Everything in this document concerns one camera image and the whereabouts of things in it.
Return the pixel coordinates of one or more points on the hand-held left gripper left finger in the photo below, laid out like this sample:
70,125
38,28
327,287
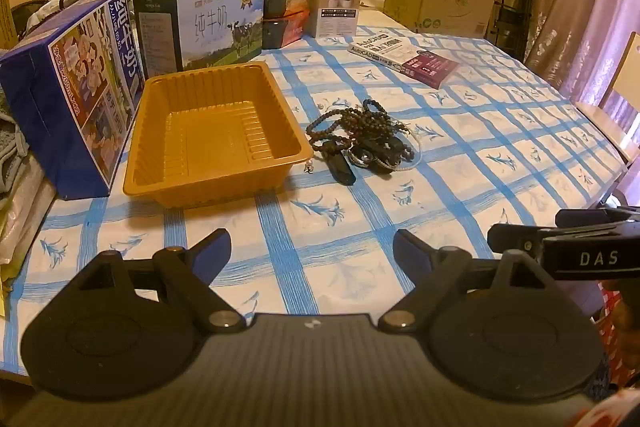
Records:
212,252

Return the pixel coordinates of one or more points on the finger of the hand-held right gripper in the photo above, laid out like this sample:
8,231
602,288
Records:
515,238
585,218

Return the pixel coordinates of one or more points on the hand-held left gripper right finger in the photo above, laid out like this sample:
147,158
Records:
407,249

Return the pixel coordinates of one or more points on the yellow plastic tray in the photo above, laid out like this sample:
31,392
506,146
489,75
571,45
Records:
200,127

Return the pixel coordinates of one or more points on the blue checked tablecloth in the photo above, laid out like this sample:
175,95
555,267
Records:
350,217

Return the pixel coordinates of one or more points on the black oblong pendant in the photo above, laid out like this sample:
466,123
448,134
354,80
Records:
345,172

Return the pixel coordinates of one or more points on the light wooden chair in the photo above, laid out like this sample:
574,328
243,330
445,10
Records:
625,107

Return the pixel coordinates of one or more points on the small silver charm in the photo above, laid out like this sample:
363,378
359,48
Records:
309,167

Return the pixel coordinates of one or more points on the white and maroon book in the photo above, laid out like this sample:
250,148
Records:
400,57

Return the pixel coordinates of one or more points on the blue milk carton box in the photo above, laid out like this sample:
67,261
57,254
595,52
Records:
75,107

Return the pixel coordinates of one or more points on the yellow cloth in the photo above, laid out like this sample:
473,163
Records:
5,287

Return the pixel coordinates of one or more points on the dark instant noodle bowl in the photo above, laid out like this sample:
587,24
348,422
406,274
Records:
287,1
282,33

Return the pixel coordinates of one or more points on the white green milk carton box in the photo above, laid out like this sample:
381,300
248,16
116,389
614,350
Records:
215,22

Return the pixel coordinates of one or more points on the grey towel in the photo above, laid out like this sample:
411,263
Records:
10,142

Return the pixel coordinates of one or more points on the small white product box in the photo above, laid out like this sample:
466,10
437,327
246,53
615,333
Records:
335,7

